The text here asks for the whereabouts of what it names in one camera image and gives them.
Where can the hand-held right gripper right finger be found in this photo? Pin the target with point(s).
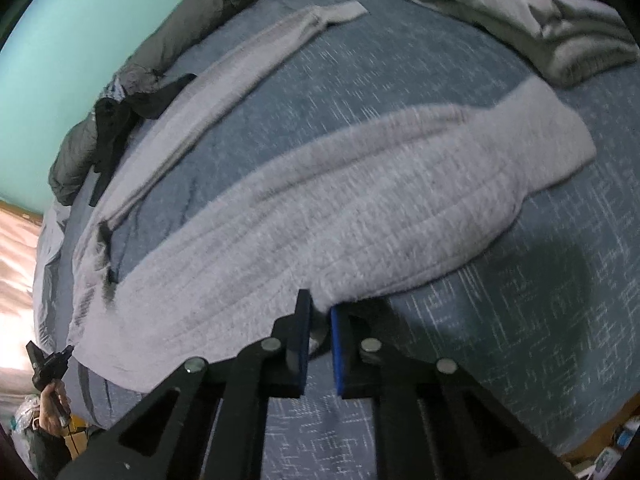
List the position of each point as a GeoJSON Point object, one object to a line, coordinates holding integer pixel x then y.
{"type": "Point", "coordinates": [338, 350]}

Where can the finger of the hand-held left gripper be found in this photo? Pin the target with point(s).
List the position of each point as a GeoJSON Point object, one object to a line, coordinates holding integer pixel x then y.
{"type": "Point", "coordinates": [67, 351]}

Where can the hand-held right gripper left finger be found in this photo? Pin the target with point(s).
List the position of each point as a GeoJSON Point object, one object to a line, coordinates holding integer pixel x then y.
{"type": "Point", "coordinates": [303, 340]}

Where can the grey sweater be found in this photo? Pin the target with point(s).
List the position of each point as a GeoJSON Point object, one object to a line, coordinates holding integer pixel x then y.
{"type": "Point", "coordinates": [350, 200]}

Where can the person's left hand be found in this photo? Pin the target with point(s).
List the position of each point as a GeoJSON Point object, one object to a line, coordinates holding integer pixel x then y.
{"type": "Point", "coordinates": [50, 410]}

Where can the clear plastic bag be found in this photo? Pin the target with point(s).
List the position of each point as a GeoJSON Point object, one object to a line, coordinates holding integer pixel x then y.
{"type": "Point", "coordinates": [25, 425]}

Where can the pink curtain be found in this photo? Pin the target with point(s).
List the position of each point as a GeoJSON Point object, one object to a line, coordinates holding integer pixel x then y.
{"type": "Point", "coordinates": [17, 285]}

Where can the light grey bed sheet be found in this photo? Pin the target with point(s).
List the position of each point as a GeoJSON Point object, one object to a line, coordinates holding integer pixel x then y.
{"type": "Point", "coordinates": [50, 270]}

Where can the blue patterned bed cover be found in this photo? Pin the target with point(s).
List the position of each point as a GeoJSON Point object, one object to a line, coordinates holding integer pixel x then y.
{"type": "Point", "coordinates": [500, 310]}

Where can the black tights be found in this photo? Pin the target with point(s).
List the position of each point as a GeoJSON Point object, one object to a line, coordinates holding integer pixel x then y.
{"type": "Point", "coordinates": [110, 125]}

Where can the dark grey rolled duvet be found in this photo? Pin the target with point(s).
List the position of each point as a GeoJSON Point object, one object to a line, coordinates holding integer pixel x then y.
{"type": "Point", "coordinates": [200, 10]}

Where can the grey folded garment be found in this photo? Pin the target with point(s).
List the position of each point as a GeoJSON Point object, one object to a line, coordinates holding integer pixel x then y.
{"type": "Point", "coordinates": [585, 45]}

